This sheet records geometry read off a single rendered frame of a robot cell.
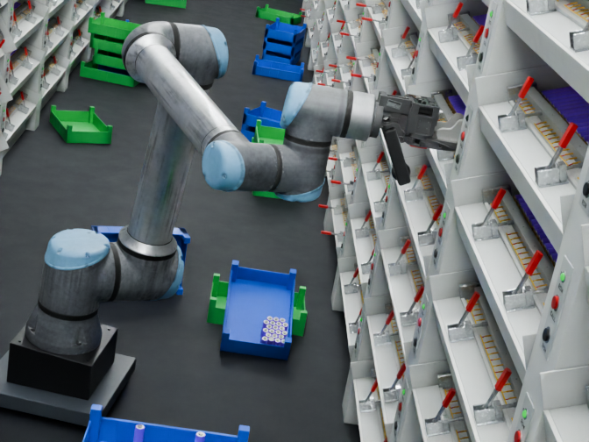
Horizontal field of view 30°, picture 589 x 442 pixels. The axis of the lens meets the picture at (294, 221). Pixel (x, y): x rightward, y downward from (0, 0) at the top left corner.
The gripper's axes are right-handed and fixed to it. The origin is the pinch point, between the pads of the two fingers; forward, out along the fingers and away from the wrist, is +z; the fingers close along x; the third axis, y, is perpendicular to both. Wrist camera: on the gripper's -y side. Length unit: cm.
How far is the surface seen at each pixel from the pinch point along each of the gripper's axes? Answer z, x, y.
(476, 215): -1.7, -21.9, -6.2
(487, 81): -4.1, -16.3, 16.2
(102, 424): -61, -19, -60
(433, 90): 0, 54, -3
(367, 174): -3, 107, -42
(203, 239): -48, 168, -96
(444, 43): -3.1, 36.0, 12.1
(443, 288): -2.9, -16.3, -23.2
